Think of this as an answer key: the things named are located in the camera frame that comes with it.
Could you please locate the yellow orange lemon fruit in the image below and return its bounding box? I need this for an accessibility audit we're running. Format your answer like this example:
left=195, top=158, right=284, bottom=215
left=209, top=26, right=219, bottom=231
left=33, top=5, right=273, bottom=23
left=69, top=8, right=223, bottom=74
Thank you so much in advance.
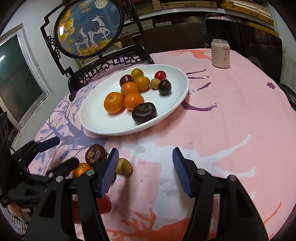
left=72, top=163, right=93, bottom=178

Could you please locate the red cherry tomato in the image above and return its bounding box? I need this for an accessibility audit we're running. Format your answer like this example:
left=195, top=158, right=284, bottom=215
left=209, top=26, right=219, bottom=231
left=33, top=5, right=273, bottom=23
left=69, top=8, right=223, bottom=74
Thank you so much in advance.
left=154, top=71, right=167, bottom=81
left=96, top=194, right=112, bottom=214

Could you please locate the small tan fruit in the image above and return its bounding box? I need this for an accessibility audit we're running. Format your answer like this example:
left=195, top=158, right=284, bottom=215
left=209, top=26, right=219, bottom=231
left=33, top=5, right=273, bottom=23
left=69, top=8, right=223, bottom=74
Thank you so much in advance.
left=115, top=158, right=132, bottom=176

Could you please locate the large mandarin orange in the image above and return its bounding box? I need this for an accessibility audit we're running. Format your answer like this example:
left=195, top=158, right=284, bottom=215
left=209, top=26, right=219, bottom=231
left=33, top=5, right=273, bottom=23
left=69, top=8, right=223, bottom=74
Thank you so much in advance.
left=103, top=92, right=124, bottom=114

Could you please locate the small orange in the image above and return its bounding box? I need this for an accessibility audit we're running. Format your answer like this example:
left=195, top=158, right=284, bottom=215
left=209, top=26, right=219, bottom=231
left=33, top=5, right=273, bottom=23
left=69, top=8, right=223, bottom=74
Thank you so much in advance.
left=134, top=76, right=150, bottom=92
left=121, top=82, right=139, bottom=98

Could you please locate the dark red plum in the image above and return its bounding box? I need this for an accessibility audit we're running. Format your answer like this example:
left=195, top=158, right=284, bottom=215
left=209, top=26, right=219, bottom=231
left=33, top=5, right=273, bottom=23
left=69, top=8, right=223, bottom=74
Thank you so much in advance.
left=119, top=74, right=134, bottom=87

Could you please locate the yellow tomato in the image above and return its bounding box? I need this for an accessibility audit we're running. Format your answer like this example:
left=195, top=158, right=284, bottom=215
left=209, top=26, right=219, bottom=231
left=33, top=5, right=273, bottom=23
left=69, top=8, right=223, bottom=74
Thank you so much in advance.
left=130, top=68, right=144, bottom=79

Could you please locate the small tan longan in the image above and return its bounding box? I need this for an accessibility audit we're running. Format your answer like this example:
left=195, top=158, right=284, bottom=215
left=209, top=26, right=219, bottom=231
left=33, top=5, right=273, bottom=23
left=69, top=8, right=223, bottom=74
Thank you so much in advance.
left=150, top=78, right=160, bottom=90

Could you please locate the dark cherry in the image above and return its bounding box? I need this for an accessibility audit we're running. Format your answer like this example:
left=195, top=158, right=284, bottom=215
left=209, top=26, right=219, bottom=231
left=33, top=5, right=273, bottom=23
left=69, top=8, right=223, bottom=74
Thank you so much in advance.
left=158, top=79, right=171, bottom=95

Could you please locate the left human hand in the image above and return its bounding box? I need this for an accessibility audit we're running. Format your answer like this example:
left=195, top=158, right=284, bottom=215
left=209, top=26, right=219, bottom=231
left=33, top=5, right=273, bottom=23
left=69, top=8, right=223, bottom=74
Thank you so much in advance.
left=8, top=202, right=30, bottom=218

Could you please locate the white oval plate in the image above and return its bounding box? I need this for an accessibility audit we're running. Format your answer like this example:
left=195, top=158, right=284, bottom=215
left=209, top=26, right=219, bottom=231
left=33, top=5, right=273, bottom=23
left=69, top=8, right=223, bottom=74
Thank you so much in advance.
left=79, top=64, right=189, bottom=136

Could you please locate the pink printed tablecloth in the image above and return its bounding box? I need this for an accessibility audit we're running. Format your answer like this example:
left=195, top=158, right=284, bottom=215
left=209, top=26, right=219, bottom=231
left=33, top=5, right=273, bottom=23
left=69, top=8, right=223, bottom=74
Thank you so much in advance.
left=29, top=49, right=295, bottom=240

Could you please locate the round deer embroidery screen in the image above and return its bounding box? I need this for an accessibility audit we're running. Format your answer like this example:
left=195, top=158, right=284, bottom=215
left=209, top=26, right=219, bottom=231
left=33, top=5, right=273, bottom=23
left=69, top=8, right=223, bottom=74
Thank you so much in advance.
left=40, top=1, right=144, bottom=77

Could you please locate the dark carved wooden chair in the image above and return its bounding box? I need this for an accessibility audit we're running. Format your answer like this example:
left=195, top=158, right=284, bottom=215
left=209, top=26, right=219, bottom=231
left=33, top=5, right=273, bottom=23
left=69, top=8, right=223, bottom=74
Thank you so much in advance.
left=68, top=34, right=154, bottom=101

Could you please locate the pink beverage can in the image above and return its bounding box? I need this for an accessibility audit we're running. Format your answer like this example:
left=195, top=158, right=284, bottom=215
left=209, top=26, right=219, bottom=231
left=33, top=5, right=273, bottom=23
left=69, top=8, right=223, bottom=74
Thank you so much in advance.
left=211, top=39, right=230, bottom=69

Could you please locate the black cabinet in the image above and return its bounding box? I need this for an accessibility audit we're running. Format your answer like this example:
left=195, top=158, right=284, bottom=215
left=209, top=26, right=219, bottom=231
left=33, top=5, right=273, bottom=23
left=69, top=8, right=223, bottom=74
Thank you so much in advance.
left=205, top=18, right=282, bottom=84

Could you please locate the shelf with stacked boxes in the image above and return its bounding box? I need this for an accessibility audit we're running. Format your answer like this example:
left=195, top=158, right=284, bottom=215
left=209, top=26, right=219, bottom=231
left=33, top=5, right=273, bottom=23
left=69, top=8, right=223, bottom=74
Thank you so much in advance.
left=134, top=1, right=280, bottom=37

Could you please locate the window with white frame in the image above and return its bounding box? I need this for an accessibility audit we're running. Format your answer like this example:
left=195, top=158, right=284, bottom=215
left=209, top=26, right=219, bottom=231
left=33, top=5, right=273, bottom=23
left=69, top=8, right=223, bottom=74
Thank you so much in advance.
left=0, top=22, right=55, bottom=132

